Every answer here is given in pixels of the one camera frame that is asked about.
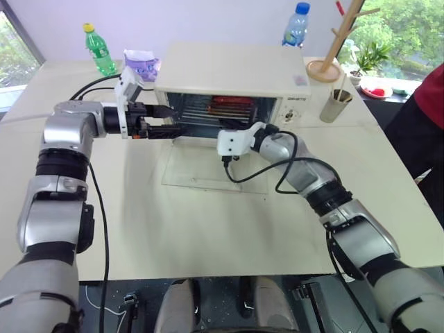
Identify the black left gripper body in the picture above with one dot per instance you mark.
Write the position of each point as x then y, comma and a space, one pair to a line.
135, 119

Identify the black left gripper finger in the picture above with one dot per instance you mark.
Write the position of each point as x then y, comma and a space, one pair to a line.
164, 132
161, 111

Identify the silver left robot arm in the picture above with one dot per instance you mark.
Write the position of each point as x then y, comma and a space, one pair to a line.
62, 128

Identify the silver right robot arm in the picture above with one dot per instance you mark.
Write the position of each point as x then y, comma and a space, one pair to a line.
350, 222

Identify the glass toaster oven door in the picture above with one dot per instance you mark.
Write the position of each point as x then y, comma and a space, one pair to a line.
215, 166

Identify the red sausage tray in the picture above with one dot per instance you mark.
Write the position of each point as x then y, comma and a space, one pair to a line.
230, 105

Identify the cream toaster oven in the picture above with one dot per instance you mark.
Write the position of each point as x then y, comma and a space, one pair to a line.
229, 69

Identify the toaster oven control knob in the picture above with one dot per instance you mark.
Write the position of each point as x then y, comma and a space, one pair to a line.
290, 116

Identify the purple snack bag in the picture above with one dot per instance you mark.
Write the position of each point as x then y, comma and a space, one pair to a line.
142, 66

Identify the green soda bottle yellow cap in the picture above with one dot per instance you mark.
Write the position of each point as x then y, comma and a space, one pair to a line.
100, 52

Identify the clear water bottle blue cap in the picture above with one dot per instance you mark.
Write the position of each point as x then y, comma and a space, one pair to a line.
295, 29

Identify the grey metal cup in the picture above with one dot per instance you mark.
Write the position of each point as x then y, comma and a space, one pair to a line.
334, 109

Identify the wooden mug tree stand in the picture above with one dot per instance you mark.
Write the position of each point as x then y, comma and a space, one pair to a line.
327, 66

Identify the grey rounded robot leg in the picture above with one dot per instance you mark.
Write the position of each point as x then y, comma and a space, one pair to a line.
274, 307
178, 307

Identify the wooden chopsticks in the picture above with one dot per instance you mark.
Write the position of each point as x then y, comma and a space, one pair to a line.
341, 88

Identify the red item on mug tree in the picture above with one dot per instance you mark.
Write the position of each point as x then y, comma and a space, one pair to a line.
340, 7

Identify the white plate with red item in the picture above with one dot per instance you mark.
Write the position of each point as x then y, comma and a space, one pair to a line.
376, 91

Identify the green potted plant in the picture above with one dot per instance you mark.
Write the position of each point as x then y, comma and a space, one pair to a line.
371, 57

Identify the person in red black clothes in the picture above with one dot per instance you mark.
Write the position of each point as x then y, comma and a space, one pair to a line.
416, 128

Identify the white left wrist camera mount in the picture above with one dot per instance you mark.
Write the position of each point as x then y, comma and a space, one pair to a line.
127, 86

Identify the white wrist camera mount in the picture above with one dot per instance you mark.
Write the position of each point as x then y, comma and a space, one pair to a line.
127, 86
234, 140

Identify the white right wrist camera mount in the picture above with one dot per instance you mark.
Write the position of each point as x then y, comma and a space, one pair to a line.
234, 140

